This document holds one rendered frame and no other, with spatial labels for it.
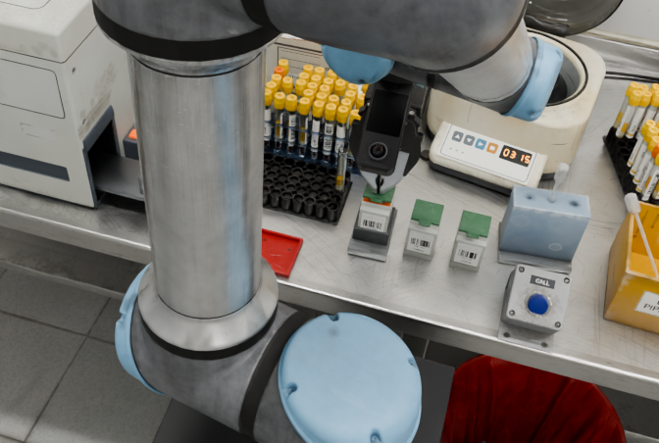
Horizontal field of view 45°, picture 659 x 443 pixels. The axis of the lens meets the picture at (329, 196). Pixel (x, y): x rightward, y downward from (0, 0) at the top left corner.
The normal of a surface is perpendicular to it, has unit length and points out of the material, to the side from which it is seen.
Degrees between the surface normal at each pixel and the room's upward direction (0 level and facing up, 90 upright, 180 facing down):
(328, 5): 100
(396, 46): 118
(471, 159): 25
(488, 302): 0
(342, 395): 9
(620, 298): 90
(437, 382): 4
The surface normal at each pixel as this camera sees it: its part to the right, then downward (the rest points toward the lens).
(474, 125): -0.41, 0.63
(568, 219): -0.16, 0.70
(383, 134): -0.04, -0.27
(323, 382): 0.16, -0.60
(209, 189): 0.22, 0.71
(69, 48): 0.96, 0.23
